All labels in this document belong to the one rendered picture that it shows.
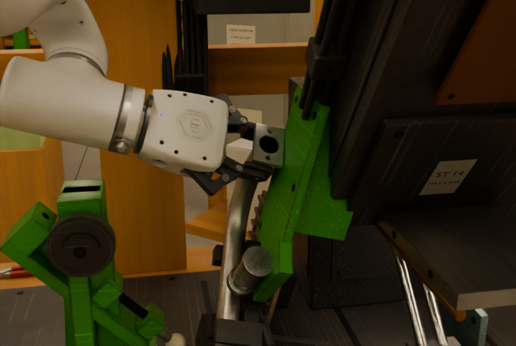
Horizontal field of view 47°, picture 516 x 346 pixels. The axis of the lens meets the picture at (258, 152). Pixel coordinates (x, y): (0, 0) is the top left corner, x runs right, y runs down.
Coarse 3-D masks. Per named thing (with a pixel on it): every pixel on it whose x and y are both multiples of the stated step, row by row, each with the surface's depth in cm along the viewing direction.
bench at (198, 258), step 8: (192, 248) 119; (200, 248) 119; (208, 248) 119; (192, 256) 116; (200, 256) 116; (208, 256) 116; (0, 264) 113; (8, 264) 113; (16, 264) 113; (192, 264) 113; (200, 264) 113; (208, 264) 113; (152, 272) 110; (160, 272) 110; (168, 272) 110; (176, 272) 110; (184, 272) 110; (0, 280) 107; (8, 280) 107; (16, 280) 107; (24, 280) 107; (32, 280) 107; (0, 288) 104
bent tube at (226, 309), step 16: (256, 128) 76; (272, 128) 77; (256, 144) 75; (272, 144) 78; (256, 160) 74; (272, 160) 75; (240, 192) 83; (240, 208) 84; (240, 224) 84; (224, 240) 83; (240, 240) 83; (224, 256) 82; (240, 256) 82; (224, 272) 80; (224, 288) 79; (224, 304) 77
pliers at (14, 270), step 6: (0, 270) 108; (6, 270) 108; (12, 270) 109; (18, 270) 109; (24, 270) 108; (0, 276) 107; (6, 276) 107; (12, 276) 107; (18, 276) 107; (24, 276) 108
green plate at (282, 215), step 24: (288, 120) 77; (312, 120) 68; (288, 144) 75; (312, 144) 67; (288, 168) 73; (312, 168) 68; (288, 192) 71; (312, 192) 70; (264, 216) 79; (288, 216) 70; (312, 216) 71; (336, 216) 72; (264, 240) 77; (288, 240) 70
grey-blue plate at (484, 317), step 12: (444, 312) 76; (468, 312) 70; (480, 312) 68; (444, 324) 77; (456, 324) 73; (468, 324) 70; (480, 324) 68; (456, 336) 74; (468, 336) 71; (480, 336) 68
